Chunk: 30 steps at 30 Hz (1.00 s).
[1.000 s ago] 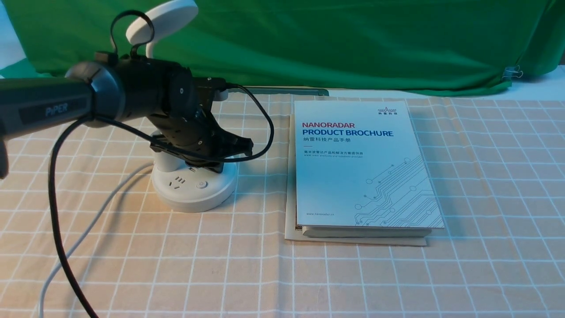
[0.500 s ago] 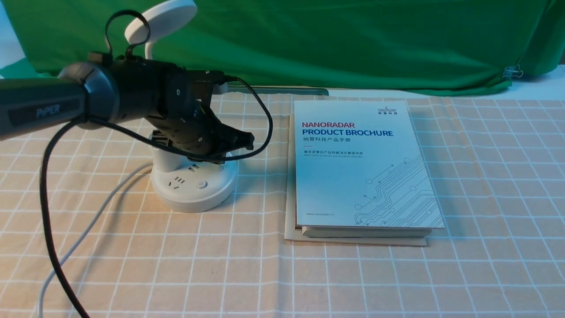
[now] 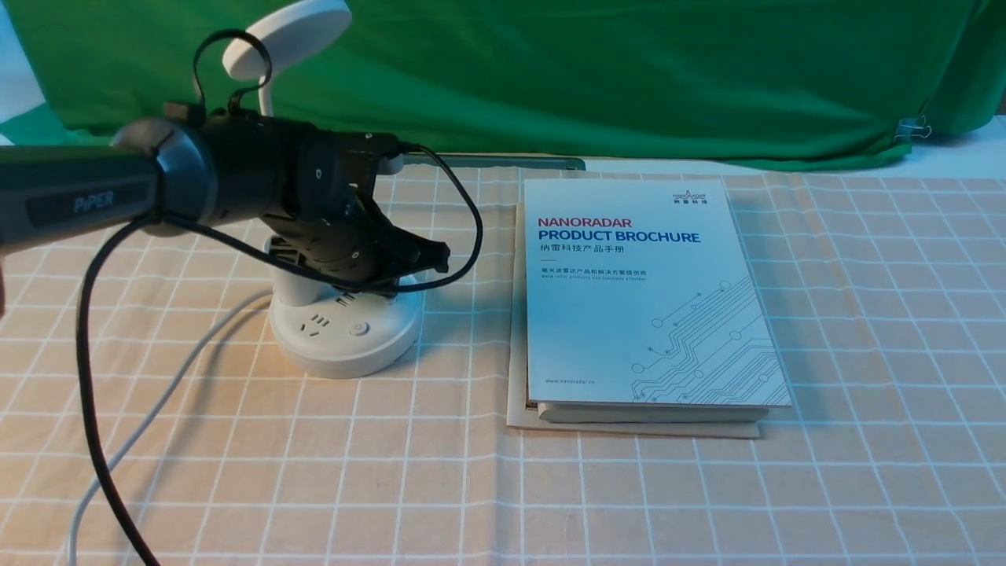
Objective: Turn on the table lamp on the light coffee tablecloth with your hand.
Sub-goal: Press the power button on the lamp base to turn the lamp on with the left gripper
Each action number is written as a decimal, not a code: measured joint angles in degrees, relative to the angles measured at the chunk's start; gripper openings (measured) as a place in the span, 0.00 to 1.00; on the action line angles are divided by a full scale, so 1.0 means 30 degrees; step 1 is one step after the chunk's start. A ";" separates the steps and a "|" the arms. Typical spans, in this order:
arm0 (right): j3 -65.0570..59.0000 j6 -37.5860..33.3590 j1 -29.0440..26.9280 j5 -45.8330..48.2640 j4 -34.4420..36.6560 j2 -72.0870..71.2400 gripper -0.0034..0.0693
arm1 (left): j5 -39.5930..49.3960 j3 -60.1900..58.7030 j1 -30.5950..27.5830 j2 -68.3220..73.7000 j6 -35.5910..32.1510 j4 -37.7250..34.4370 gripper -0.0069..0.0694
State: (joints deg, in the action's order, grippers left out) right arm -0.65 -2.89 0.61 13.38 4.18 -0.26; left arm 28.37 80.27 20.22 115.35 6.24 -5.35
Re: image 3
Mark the beige checkered tablecloth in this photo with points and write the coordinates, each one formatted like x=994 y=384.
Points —
x=884 y=295

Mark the white product brochure book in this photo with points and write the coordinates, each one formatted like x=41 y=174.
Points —
x=641 y=307

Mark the green backdrop cloth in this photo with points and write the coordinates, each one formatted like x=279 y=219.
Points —
x=778 y=85

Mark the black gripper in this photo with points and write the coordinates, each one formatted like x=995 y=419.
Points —
x=328 y=215

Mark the grey metal bar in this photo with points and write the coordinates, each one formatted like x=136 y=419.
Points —
x=539 y=163

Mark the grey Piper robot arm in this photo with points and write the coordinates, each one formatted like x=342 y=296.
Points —
x=163 y=176

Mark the white desk lamp with sockets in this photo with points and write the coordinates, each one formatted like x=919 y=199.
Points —
x=333 y=333

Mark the silver binder clip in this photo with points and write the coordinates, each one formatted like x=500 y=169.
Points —
x=913 y=128

